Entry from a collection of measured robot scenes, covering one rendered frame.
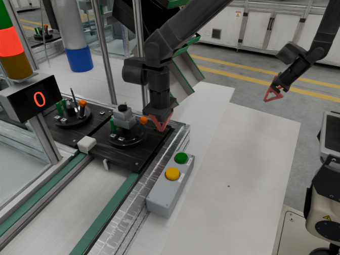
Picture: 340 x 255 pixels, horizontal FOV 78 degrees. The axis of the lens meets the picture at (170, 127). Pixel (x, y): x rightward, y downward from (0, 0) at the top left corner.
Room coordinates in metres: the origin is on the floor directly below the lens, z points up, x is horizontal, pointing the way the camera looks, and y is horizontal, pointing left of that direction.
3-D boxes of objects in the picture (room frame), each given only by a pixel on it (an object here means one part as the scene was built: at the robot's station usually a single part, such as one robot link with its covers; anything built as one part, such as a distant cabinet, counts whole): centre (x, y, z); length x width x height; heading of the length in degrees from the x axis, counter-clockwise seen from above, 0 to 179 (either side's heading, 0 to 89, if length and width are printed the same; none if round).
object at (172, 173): (0.41, -0.01, 0.96); 0.04 x 0.04 x 0.02
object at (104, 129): (0.57, 0.15, 0.96); 0.24 x 0.24 x 0.02; 65
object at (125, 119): (0.58, 0.16, 1.06); 0.08 x 0.04 x 0.07; 66
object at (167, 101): (0.51, 0.03, 1.16); 0.10 x 0.07 x 0.07; 156
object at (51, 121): (0.68, 0.39, 1.01); 0.24 x 0.24 x 0.13; 65
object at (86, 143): (0.52, 0.28, 0.97); 0.05 x 0.05 x 0.04; 65
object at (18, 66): (0.45, 0.34, 1.28); 0.05 x 0.05 x 0.05
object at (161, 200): (0.41, -0.01, 0.93); 0.21 x 0.07 x 0.06; 155
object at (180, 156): (0.47, -0.04, 0.96); 0.04 x 0.04 x 0.02
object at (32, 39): (1.83, 1.05, 1.01); 0.24 x 0.24 x 0.13; 65
